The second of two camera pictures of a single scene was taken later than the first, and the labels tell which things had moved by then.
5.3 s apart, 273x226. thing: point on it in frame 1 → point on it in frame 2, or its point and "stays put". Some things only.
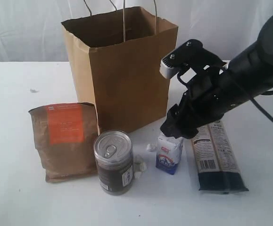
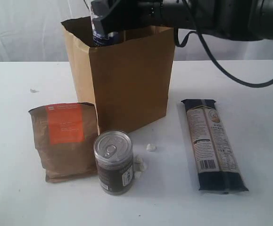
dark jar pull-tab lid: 113,152 stays put
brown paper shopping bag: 121,61 stays put
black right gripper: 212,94 → 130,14
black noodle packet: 219,169 stays put
